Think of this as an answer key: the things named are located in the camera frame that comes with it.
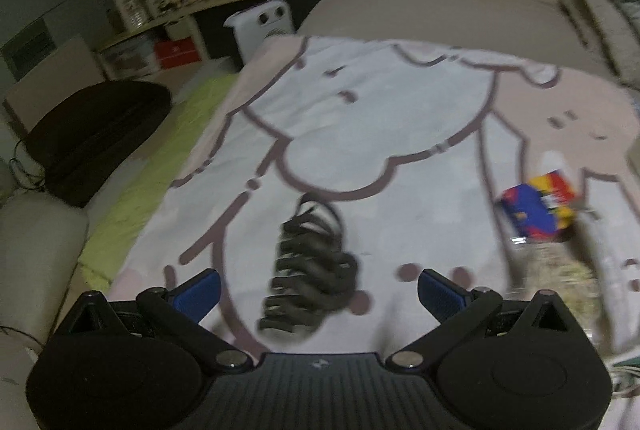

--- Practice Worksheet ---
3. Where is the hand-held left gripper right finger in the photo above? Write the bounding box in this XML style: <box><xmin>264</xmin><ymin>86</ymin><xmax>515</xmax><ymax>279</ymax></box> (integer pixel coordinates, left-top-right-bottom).
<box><xmin>390</xmin><ymin>267</ymin><xmax>576</xmax><ymax>373</ymax></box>

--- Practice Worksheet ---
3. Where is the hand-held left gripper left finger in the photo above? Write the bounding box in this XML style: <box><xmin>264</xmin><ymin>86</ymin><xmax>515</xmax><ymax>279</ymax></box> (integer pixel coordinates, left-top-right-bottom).
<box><xmin>65</xmin><ymin>269</ymin><xmax>253</xmax><ymax>373</ymax></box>

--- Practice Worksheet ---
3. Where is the dark brown hair claw clip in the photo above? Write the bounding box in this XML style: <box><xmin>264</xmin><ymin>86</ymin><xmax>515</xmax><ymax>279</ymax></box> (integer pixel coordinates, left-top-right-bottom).
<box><xmin>256</xmin><ymin>193</ymin><xmax>361</xmax><ymax>338</ymax></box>

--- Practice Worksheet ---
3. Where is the clear bag of rubber bands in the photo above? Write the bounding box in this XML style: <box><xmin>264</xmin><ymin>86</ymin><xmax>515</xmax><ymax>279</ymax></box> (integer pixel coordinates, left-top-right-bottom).
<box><xmin>510</xmin><ymin>230</ymin><xmax>616</xmax><ymax>351</ymax></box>

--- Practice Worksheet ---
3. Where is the colourful card box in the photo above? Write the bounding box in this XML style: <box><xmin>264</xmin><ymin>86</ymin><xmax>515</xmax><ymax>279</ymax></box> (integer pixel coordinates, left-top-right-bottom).
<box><xmin>495</xmin><ymin>169</ymin><xmax>581</xmax><ymax>243</ymax></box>

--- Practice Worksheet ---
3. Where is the light green sheet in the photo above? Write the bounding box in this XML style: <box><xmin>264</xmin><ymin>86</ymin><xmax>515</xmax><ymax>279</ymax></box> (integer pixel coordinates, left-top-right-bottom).
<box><xmin>77</xmin><ymin>73</ymin><xmax>241</xmax><ymax>293</ymax></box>

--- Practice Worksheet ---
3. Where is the cream sofa cushion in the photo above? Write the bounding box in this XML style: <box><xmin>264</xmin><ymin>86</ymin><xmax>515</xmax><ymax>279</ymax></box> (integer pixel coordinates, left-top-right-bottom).
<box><xmin>0</xmin><ymin>195</ymin><xmax>91</xmax><ymax>336</ymax></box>

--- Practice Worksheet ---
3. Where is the pink cartoon printed blanket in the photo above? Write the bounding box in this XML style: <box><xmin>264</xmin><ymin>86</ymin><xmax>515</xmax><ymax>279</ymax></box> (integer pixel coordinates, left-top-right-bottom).
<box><xmin>107</xmin><ymin>35</ymin><xmax>640</xmax><ymax>430</ymax></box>

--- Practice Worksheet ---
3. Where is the black cushion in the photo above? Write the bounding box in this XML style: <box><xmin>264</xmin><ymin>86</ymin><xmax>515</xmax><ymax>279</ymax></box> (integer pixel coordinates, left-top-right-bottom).
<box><xmin>25</xmin><ymin>80</ymin><xmax>173</xmax><ymax>210</ymax></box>

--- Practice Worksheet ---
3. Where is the red box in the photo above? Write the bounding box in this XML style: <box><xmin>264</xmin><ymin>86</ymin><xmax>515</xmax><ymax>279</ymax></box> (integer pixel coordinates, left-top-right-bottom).
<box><xmin>154</xmin><ymin>38</ymin><xmax>201</xmax><ymax>66</ymax></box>

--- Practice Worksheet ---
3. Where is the clear storage bin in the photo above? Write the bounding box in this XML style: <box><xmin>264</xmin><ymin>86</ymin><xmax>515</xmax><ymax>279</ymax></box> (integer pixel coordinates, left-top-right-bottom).
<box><xmin>100</xmin><ymin>35</ymin><xmax>156</xmax><ymax>78</ymax></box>

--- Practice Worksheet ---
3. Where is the beige cardboard box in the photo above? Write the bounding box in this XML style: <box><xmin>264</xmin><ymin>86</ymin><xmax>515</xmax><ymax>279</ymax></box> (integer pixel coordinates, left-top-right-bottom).
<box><xmin>2</xmin><ymin>35</ymin><xmax>108</xmax><ymax>131</ymax></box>

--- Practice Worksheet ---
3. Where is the white space heater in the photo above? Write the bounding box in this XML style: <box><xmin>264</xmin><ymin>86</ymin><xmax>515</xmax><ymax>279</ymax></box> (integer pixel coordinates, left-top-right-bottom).
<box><xmin>223</xmin><ymin>0</ymin><xmax>293</xmax><ymax>71</ymax></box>

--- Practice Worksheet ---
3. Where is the beige fuzzy pillow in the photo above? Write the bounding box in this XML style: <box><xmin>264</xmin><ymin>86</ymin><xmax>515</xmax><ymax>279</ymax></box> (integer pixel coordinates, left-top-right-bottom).
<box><xmin>552</xmin><ymin>0</ymin><xmax>640</xmax><ymax>88</ymax></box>

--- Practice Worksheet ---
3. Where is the black cable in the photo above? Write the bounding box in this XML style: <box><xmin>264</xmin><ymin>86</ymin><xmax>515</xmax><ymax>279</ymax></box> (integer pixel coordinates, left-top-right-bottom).
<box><xmin>7</xmin><ymin>140</ymin><xmax>48</xmax><ymax>191</ymax></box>

